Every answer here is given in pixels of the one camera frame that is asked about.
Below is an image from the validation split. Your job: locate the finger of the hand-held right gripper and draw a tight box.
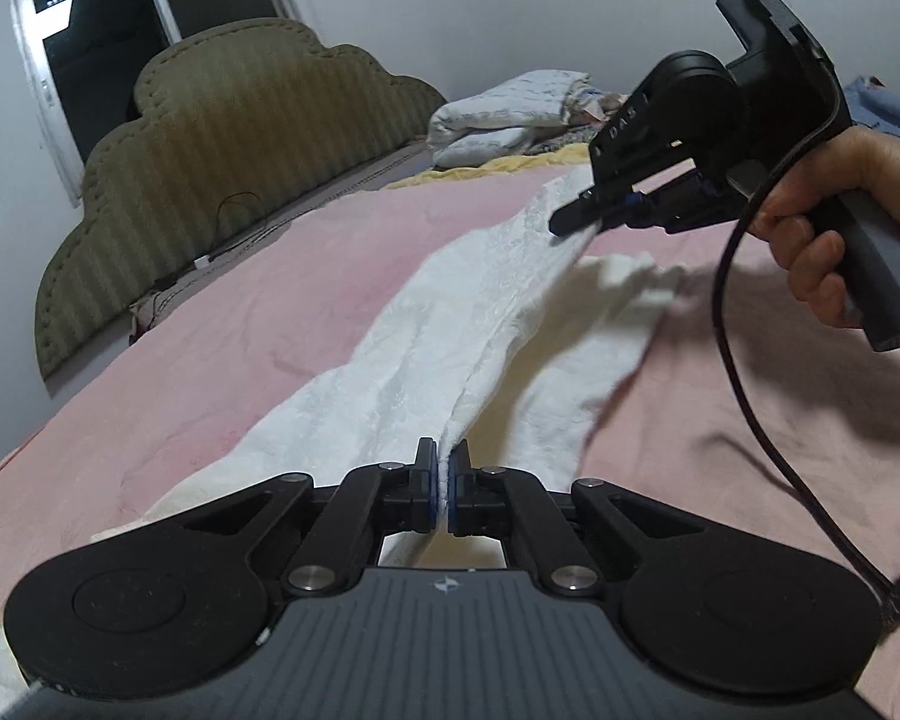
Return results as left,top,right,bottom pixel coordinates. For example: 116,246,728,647
550,169,718,236

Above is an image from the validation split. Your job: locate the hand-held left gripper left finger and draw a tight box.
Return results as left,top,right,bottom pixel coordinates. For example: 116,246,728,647
171,437,440,601

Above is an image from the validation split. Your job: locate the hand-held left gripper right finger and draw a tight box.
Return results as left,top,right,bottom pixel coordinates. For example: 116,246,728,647
448,438,715,602

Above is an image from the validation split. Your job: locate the white towel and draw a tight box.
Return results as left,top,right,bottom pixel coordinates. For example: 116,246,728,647
0,165,685,698

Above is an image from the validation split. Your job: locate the person's right hand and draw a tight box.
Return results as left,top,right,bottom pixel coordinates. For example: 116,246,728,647
746,126,900,329

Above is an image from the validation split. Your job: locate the patterned cloth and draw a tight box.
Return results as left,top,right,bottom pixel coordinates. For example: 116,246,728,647
525,88,632,160

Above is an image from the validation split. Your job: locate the yellow cloth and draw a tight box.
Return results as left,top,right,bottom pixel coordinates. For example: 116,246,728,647
386,142,593,188

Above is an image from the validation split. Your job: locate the white folded quilt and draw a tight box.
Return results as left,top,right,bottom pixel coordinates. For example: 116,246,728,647
427,69,608,170

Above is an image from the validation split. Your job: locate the blue cloth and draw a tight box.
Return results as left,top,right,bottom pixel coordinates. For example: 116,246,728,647
844,75,900,128

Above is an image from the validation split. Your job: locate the pink blanket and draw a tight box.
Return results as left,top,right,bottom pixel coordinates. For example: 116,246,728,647
0,157,900,720

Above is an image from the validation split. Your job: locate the beige pillow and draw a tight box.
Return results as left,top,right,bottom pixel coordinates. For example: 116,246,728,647
126,281,196,347

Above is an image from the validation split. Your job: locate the olive padded headboard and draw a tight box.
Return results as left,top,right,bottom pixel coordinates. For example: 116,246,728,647
34,17,449,383

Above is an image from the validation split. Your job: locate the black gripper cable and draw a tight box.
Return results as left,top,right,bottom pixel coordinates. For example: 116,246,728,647
712,86,900,627

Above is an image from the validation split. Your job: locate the black charger cable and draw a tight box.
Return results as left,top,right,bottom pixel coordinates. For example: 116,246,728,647
193,191,272,271

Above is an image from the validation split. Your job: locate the dark window with white frame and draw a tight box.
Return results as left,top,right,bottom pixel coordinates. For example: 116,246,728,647
7,0,305,205

